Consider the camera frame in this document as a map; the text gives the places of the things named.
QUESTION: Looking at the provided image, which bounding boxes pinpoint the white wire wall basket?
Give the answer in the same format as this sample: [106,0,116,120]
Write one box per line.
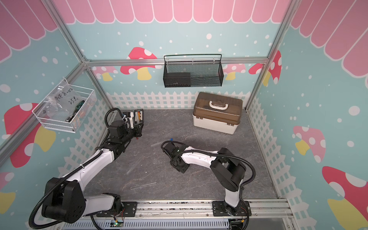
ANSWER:
[32,79,97,133]

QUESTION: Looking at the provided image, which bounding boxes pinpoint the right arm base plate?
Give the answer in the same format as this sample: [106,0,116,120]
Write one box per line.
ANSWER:
[212,199,252,217]

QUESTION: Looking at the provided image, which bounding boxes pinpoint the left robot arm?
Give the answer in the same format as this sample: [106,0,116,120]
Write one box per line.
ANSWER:
[28,108,144,230]

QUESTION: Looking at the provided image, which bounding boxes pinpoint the clear plastic bag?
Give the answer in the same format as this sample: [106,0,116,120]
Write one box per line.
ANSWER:
[42,80,84,121]

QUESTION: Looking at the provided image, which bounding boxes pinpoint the clear test tube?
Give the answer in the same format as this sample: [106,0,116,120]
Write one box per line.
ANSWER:
[151,139,170,147]
[126,156,144,175]
[130,182,157,190]

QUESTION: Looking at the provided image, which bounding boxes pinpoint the green tool in basket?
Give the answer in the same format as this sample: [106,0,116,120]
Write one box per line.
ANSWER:
[66,100,85,123]

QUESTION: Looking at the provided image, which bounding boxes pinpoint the black box in basket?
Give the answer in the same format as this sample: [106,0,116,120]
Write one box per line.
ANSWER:
[163,72,191,88]

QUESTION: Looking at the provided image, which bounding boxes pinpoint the brown lid storage box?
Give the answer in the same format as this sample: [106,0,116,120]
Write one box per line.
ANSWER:
[193,92,243,134]

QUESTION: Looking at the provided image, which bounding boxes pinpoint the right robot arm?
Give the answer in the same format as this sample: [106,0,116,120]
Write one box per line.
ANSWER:
[161,140,256,217]

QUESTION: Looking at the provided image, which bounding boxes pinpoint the black board yellow connectors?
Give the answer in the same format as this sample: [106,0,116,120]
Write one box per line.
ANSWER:
[136,109,144,124]

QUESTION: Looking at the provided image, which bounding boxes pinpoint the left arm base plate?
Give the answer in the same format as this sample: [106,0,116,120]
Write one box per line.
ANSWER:
[97,201,138,218]

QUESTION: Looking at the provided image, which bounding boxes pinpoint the black mesh wall basket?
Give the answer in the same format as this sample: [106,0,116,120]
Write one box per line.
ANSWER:
[163,54,224,87]

